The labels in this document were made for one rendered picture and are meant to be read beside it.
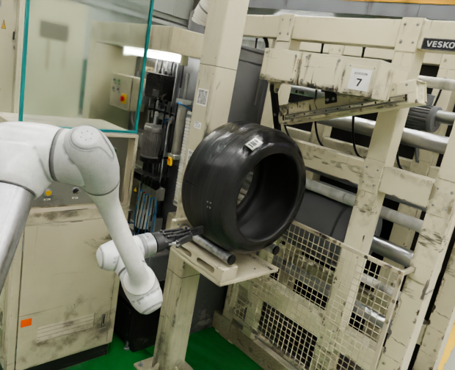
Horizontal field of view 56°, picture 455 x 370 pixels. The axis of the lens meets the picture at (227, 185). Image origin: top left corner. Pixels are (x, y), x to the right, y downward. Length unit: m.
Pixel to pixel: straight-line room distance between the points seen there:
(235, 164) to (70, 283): 1.09
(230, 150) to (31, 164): 0.82
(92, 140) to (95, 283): 1.42
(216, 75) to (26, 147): 1.08
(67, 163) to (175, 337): 1.51
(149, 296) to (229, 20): 1.20
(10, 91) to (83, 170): 3.72
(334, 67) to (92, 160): 1.15
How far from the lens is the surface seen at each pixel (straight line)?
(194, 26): 2.59
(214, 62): 1.95
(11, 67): 4.72
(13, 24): 4.71
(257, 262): 2.06
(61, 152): 1.05
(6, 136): 1.10
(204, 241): 1.88
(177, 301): 2.25
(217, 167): 1.63
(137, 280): 1.39
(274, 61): 2.06
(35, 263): 2.16
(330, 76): 1.85
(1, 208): 1.04
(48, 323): 2.35
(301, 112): 2.08
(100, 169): 1.04
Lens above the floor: 1.62
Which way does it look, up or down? 14 degrees down
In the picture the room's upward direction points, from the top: 11 degrees clockwise
